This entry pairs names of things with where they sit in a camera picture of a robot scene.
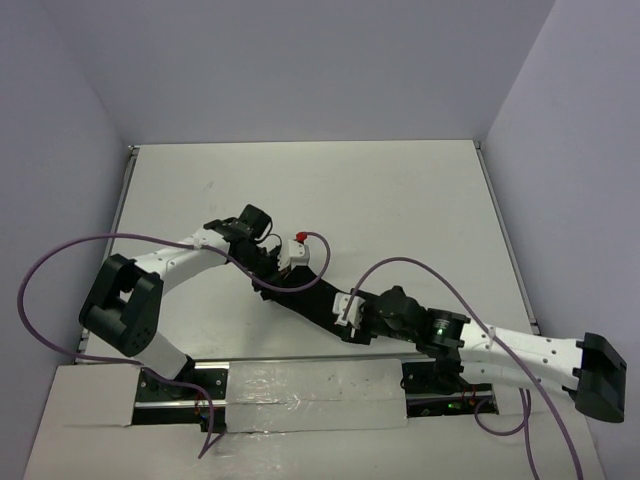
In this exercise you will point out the aluminium table rail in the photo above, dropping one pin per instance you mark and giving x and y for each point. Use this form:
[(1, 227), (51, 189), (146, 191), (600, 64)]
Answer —
[(86, 336)]

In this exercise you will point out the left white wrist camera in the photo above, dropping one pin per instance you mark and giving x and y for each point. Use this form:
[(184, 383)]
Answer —
[(294, 252)]

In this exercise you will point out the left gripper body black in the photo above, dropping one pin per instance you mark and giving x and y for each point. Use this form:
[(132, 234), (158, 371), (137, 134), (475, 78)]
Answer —
[(262, 264)]

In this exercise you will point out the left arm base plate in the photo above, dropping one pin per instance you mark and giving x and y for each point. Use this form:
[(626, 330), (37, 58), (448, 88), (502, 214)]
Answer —
[(160, 404)]

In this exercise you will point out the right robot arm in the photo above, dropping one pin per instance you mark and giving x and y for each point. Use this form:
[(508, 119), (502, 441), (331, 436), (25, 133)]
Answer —
[(589, 370)]

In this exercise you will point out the black t shirt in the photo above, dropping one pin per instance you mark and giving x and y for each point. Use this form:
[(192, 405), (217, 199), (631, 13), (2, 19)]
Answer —
[(314, 304)]

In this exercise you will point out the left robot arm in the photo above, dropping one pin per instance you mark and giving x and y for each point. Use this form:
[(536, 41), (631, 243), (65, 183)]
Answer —
[(124, 303)]

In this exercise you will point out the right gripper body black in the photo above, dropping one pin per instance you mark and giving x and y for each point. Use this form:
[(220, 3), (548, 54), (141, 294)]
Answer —
[(376, 324)]

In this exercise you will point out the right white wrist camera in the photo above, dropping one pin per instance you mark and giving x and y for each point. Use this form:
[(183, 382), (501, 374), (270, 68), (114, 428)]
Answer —
[(348, 310)]

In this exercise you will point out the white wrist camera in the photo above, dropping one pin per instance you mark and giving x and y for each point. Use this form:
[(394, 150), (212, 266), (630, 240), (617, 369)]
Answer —
[(348, 310), (294, 252)]

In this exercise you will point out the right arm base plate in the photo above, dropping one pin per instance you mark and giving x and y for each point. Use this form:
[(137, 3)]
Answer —
[(433, 389)]

